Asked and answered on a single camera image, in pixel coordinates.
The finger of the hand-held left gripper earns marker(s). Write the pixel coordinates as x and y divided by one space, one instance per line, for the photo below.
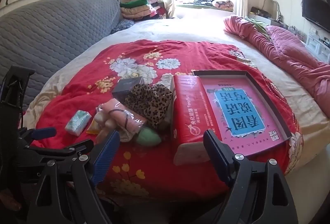
77 147
43 132

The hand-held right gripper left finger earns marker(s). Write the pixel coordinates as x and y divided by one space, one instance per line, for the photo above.
105 157

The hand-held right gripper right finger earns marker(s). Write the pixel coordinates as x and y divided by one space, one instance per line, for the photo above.
216 154

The yellow snack packet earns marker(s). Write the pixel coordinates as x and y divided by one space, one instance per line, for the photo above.
93 129

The small green tissue pack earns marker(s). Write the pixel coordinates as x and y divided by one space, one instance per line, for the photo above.
77 122

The pink puff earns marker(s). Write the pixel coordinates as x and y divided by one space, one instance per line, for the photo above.
136 123

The green egg-shaped sponge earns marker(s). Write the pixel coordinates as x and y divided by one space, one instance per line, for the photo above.
148 137

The leopard print scrunchie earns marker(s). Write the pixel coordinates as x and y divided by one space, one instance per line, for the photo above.
149 105

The pink book box tray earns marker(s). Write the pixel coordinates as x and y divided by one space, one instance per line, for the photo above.
219 72

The red tissue pack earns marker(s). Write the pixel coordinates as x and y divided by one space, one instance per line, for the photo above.
190 115

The red floral blanket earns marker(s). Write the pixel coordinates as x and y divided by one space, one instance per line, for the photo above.
77 100

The dark blue glossy box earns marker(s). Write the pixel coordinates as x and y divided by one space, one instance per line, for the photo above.
126 90

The grey quilted headboard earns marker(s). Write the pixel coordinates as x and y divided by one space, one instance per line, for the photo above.
51 33

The pink quilt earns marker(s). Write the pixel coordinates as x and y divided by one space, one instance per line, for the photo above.
283 53

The bed with cream sheet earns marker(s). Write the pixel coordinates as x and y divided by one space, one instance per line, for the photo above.
180 30

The dark patterned pillow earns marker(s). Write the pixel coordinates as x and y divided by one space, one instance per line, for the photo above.
123 25

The green cloth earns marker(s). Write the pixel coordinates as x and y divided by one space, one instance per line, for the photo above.
257 24

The white drawer cabinet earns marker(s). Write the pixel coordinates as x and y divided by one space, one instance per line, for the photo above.
315 46

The dark bag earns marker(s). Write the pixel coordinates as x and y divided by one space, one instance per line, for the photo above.
256 10

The stack of folded clothes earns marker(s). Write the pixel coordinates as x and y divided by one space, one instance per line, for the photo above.
136 10

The folded patterned blanket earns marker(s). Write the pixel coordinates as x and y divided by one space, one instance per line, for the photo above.
224 4

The dark clothes pile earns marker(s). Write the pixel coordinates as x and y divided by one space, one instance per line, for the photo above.
203 1

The heart-shaped vanity mirror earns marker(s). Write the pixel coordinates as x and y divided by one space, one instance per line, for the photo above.
278 7

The black wall television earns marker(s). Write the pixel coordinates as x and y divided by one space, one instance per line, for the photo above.
314 12

